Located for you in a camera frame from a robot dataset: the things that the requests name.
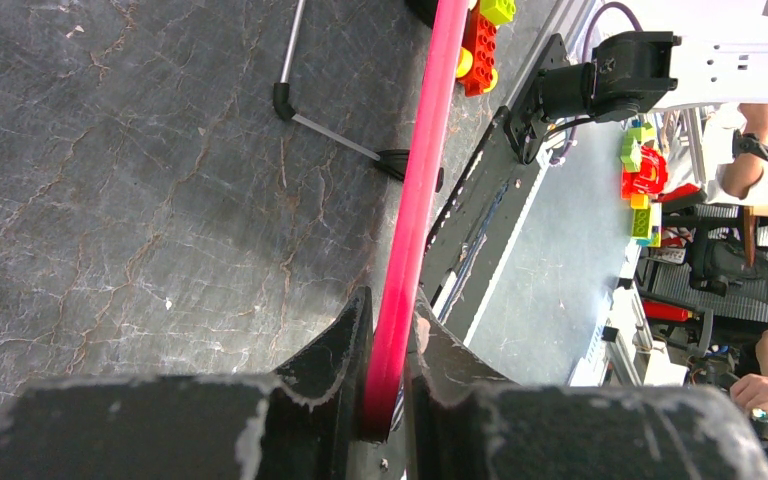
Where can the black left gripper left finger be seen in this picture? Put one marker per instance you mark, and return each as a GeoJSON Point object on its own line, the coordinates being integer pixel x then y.
{"type": "Point", "coordinates": [297, 421]}

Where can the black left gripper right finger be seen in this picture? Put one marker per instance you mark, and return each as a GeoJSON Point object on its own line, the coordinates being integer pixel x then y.
{"type": "Point", "coordinates": [465, 420]}

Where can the pink framed whiteboard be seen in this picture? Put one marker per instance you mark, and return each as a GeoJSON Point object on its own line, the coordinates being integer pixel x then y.
{"type": "Point", "coordinates": [391, 336]}

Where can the person forearm in background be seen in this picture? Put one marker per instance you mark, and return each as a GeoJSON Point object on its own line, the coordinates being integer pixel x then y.
{"type": "Point", "coordinates": [747, 169]}

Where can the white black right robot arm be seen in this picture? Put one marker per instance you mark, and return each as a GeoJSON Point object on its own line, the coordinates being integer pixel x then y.
{"type": "Point", "coordinates": [697, 53]}

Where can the metal whiteboard support stand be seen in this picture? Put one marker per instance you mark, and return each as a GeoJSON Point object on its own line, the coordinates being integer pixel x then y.
{"type": "Point", "coordinates": [350, 73]}

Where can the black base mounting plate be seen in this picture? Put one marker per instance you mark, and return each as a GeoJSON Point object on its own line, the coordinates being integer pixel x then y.
{"type": "Point", "coordinates": [475, 230]}

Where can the pile of toy bricks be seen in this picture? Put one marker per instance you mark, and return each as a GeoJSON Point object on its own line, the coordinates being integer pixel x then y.
{"type": "Point", "coordinates": [644, 174]}

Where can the red toy brick car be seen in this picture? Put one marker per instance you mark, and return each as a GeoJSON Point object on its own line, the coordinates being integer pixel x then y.
{"type": "Point", "coordinates": [476, 71]}

